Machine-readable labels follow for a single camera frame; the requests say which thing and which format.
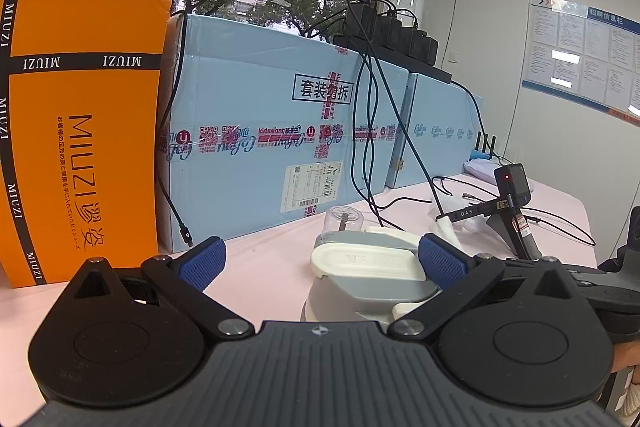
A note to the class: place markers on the blue wall notice board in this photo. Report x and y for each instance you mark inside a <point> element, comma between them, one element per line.
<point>580,52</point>

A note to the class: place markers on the black camera stand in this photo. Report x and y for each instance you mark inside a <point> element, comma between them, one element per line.
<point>510,222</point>

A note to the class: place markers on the black router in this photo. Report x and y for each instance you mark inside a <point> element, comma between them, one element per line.
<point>486,146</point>

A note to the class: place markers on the white wall socket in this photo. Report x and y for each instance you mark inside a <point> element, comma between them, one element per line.
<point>453,57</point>

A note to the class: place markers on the small light blue box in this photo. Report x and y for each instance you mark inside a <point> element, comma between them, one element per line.
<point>440,112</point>

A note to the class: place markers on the large light blue box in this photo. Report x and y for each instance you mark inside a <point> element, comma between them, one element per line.
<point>250,77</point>

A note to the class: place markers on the white crumpled tissue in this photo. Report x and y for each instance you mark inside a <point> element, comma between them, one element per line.
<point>452,229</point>

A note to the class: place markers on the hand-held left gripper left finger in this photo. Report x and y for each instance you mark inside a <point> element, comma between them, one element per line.
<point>204,263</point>

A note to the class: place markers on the black action camera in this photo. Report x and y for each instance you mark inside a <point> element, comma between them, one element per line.
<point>514,182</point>

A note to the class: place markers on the orange cardboard box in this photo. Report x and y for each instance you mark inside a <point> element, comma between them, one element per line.
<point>90,147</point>

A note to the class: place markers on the person's right forearm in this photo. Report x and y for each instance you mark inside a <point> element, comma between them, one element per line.
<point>629,372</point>

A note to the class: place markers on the clear plastic cup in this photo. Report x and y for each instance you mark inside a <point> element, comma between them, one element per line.
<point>345,222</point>

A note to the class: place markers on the black charger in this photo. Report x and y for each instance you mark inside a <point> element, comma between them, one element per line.
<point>430,50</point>
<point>389,32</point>
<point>413,42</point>
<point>362,22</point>

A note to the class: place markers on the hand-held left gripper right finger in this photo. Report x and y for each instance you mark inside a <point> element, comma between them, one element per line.
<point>440,263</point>

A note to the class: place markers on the white grey lidded container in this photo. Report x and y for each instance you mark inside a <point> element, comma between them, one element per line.
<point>365,267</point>

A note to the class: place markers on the white cloth pouch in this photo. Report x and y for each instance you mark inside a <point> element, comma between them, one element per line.
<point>482,169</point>

